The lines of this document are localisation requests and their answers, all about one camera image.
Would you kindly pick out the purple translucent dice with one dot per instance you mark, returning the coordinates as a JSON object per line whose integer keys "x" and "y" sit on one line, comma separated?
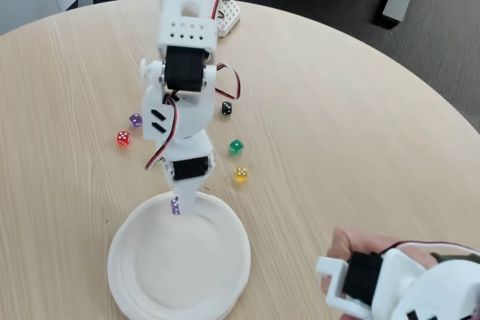
{"x": 175, "y": 206}
{"x": 135, "y": 120}

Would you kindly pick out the yellow translucent dice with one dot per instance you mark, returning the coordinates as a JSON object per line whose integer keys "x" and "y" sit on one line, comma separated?
{"x": 241, "y": 174}

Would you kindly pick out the dark green translucent dice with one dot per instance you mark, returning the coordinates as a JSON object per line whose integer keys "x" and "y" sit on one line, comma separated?
{"x": 236, "y": 147}

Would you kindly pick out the red translucent dice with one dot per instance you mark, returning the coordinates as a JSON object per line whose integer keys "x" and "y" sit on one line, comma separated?
{"x": 123, "y": 138}

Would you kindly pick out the black dice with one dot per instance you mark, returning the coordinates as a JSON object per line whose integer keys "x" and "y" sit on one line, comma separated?
{"x": 226, "y": 108}

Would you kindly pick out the white paper plate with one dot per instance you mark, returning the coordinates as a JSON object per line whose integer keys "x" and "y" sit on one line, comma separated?
{"x": 180, "y": 264}

